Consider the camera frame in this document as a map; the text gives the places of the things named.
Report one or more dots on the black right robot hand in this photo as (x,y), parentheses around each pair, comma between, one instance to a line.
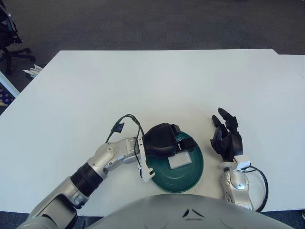
(234,143)

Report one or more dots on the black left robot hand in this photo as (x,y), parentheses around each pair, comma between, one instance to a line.
(159,140)

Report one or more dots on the white charger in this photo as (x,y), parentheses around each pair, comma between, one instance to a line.
(179,161)

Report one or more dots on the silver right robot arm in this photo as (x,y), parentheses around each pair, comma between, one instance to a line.
(238,186)

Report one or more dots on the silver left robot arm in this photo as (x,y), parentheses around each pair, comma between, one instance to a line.
(104,157)

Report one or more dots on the green ribbed plate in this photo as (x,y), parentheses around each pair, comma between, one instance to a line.
(186,179)

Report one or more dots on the grey robot torso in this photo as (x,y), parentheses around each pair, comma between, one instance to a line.
(190,212)

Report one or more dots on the white paper cards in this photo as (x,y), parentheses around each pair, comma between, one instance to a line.
(33,70)

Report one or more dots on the white shelf board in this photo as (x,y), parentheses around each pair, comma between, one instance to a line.
(9,84)

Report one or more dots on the blue dotted mat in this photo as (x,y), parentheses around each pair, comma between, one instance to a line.
(3,96)

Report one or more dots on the black office chair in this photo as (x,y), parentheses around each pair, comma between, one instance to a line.
(8,51)

